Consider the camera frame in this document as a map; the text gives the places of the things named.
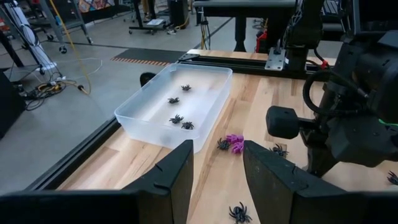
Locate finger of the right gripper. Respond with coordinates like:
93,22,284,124
306,130,338,177

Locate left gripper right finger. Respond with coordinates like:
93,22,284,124
243,140,398,224

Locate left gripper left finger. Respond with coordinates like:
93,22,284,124
0,139,194,224

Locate purple plastic toy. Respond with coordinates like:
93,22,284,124
231,142,245,155
226,134,244,144

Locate clear plastic bin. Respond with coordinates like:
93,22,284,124
114,63,233,154

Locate orange striped floor mat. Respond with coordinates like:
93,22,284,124
110,47,187,67

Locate black cabinet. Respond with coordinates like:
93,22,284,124
169,0,190,29

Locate black equipment case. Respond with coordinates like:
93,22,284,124
0,70,27,139

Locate black floor stand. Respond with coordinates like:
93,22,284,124
128,0,171,35

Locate white rolling stand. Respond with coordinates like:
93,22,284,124
0,0,63,75

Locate colourful patterned cloth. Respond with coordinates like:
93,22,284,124
77,0,116,14

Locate black right camera cable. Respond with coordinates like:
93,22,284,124
302,46,371,118

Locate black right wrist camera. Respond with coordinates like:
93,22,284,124
323,29,398,123

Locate tangled floor cables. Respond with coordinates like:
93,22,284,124
17,79,83,112

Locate yellow floor cable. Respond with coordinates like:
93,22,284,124
48,0,93,96

